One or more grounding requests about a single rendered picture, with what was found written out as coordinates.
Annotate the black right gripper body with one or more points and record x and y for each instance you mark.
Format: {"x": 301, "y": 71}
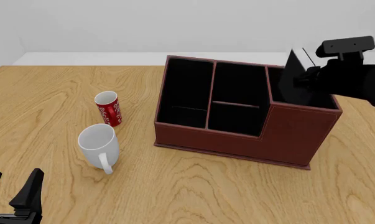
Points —
{"x": 336, "y": 74}

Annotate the black flat plate on stalk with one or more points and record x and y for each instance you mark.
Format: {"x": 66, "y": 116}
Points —
{"x": 345, "y": 45}

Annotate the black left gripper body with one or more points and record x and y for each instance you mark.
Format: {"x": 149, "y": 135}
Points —
{"x": 7, "y": 219}

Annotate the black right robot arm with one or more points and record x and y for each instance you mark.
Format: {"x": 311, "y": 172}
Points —
{"x": 370, "y": 84}

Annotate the red-brown desk caddy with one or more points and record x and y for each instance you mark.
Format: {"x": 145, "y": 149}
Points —
{"x": 293, "y": 137}

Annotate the red mug with white print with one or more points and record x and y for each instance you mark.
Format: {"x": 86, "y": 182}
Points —
{"x": 112, "y": 112}

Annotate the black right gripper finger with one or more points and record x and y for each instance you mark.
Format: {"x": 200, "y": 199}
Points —
{"x": 313, "y": 69}
{"x": 305, "y": 82}

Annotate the black book with white pages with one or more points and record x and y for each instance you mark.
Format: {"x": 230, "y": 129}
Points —
{"x": 288, "y": 77}

